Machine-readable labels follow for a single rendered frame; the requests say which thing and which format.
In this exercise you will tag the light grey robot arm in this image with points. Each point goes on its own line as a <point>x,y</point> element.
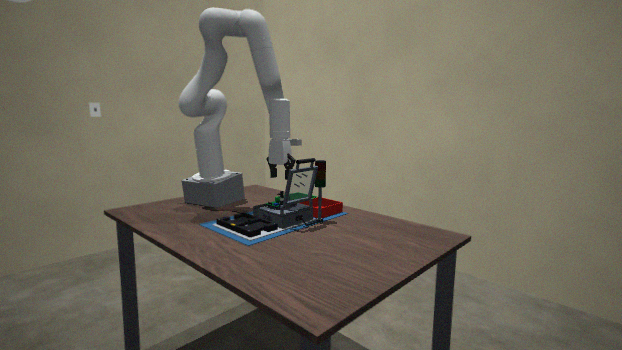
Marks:
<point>199,99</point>

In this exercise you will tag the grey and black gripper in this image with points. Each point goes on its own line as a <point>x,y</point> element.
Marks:
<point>279,153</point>

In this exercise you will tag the red bin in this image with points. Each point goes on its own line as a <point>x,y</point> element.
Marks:
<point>329,207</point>

